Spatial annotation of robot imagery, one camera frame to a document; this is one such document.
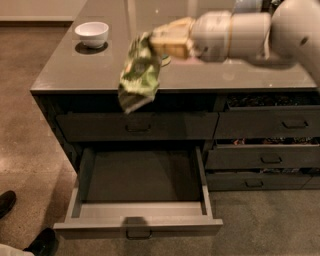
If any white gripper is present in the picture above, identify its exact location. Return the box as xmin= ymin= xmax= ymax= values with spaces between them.
xmin=149 ymin=11 xmax=231 ymax=62

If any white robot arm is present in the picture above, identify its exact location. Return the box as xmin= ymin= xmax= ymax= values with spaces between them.
xmin=149 ymin=0 xmax=320 ymax=83

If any grey top left drawer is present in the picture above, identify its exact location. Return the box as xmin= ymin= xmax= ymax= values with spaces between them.
xmin=56 ymin=112 xmax=218 ymax=142

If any grey top right drawer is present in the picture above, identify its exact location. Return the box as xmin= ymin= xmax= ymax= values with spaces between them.
xmin=215 ymin=92 xmax=320 ymax=139

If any grey bottom right drawer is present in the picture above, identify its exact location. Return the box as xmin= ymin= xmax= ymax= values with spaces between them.
xmin=206 ymin=171 xmax=320 ymax=191

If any open grey middle drawer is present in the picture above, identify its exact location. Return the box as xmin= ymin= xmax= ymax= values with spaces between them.
xmin=54 ymin=148 xmax=223 ymax=240

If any grey middle right drawer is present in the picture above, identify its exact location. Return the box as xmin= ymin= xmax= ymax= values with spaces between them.
xmin=205 ymin=143 xmax=320 ymax=170

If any green and yellow sponge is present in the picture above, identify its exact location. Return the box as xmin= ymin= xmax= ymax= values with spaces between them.
xmin=161 ymin=55 xmax=171 ymax=67

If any white ceramic bowl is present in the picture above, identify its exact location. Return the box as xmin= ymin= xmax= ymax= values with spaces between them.
xmin=75 ymin=22 xmax=109 ymax=49

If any black shoe upper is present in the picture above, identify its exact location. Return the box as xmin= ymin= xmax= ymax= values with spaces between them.
xmin=0 ymin=190 xmax=16 ymax=219

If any black shoe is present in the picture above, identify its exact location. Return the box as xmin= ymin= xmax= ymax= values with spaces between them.
xmin=0 ymin=190 xmax=16 ymax=219
xmin=25 ymin=228 xmax=58 ymax=256

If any black shoe lower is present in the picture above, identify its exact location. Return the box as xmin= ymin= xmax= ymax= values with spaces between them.
xmin=25 ymin=228 xmax=58 ymax=256

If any light trouser leg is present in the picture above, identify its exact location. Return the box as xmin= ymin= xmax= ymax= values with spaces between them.
xmin=0 ymin=244 xmax=35 ymax=256

